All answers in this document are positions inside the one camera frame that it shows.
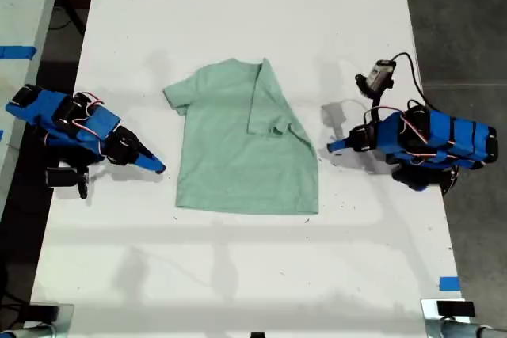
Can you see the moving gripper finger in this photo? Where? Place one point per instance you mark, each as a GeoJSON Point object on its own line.
{"type": "Point", "coordinates": [344, 142]}
{"type": "Point", "coordinates": [146, 150]}

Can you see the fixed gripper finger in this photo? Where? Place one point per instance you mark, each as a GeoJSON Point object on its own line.
{"type": "Point", "coordinates": [344, 149]}
{"type": "Point", "coordinates": [152, 165]}

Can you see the pale green T-shirt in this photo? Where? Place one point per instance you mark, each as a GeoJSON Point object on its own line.
{"type": "Point", "coordinates": [237, 164]}

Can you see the blue and black arm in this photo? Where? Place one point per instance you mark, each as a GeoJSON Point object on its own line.
{"type": "Point", "coordinates": [35, 106]}
{"type": "Point", "coordinates": [455, 136]}

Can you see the long blue tape strip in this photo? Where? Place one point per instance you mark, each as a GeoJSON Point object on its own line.
{"type": "Point", "coordinates": [16, 52]}

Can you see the short blue tape piece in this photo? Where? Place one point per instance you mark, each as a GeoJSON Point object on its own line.
{"type": "Point", "coordinates": [450, 283]}

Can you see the pale side table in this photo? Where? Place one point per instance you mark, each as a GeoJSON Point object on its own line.
{"type": "Point", "coordinates": [24, 5]}

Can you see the silver metal clamp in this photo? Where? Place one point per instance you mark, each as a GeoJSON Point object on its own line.
{"type": "Point", "coordinates": [431, 318]}
{"type": "Point", "coordinates": [65, 320]}

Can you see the small black box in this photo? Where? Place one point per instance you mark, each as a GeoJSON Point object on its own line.
{"type": "Point", "coordinates": [44, 312]}
{"type": "Point", "coordinates": [455, 308]}

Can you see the tiny black block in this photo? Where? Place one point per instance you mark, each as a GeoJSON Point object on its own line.
{"type": "Point", "coordinates": [257, 335]}

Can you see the black camera stalk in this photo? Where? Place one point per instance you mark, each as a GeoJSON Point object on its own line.
{"type": "Point", "coordinates": [82, 187]}
{"type": "Point", "coordinates": [376, 106]}

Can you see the black camera box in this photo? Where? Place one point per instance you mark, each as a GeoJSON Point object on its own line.
{"type": "Point", "coordinates": [60, 177]}
{"type": "Point", "coordinates": [378, 77]}

